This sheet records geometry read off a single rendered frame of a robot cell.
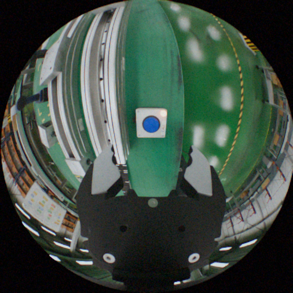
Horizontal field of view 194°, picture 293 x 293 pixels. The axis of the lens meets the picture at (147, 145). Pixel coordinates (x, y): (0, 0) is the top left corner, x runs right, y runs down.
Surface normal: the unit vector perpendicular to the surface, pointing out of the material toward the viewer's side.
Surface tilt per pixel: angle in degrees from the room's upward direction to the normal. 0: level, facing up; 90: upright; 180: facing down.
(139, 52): 0
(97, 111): 90
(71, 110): 90
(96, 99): 90
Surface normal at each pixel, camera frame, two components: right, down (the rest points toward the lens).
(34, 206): 0.99, -0.08
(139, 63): -0.04, 0.50
